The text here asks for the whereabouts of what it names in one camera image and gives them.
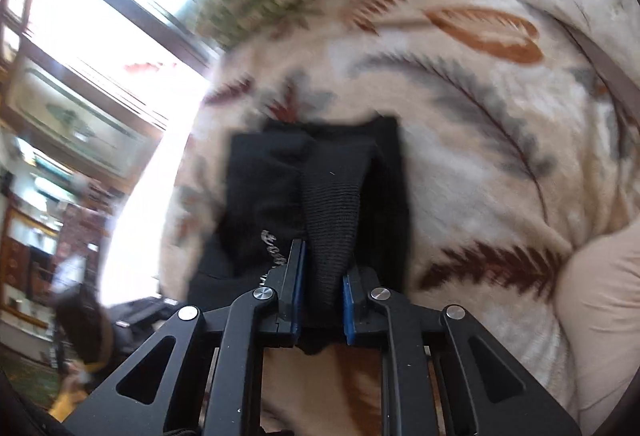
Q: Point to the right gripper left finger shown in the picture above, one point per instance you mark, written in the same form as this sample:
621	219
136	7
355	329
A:
281	324

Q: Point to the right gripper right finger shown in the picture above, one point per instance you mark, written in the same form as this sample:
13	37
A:
364	322

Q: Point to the black pants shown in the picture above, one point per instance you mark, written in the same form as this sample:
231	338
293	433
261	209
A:
339	188

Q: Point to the leaf pattern bed blanket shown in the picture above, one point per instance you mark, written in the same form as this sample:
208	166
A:
520	133

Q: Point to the pink cushion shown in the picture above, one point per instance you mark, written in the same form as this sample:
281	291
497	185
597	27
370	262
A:
597	303

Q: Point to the stained glass wooden door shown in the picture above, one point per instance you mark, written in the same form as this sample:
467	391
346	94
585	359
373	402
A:
94	84

